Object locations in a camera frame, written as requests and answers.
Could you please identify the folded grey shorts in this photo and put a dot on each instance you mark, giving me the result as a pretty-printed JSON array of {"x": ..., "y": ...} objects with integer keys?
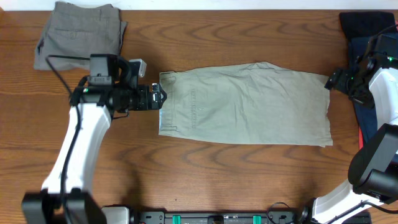
[{"x": 79, "y": 32}]

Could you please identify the khaki green shorts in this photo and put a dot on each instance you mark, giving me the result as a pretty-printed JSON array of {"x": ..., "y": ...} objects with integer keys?
[{"x": 253, "y": 103}]

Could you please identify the navy blue folded garment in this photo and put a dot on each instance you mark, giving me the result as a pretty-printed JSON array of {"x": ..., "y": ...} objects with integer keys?
[{"x": 366, "y": 117}]

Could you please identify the red folded garment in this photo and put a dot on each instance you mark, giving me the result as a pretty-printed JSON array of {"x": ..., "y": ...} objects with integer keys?
[{"x": 360, "y": 139}]

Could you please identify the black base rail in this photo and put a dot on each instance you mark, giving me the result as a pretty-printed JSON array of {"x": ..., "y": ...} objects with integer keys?
[{"x": 236, "y": 217}]

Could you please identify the black folded garment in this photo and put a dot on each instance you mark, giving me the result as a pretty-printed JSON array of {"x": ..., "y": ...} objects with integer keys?
[{"x": 366, "y": 24}]

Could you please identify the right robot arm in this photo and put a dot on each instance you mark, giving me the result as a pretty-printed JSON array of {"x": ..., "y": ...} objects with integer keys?
[{"x": 372, "y": 174}]

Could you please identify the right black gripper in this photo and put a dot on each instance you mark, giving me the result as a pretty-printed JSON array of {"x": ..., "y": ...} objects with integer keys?
[{"x": 334, "y": 81}]

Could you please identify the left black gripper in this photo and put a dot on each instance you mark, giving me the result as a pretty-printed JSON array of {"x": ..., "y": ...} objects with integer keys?
[{"x": 156, "y": 95}]

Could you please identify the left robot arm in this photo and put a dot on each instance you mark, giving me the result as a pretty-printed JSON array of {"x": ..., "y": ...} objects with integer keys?
[{"x": 66, "y": 194}]

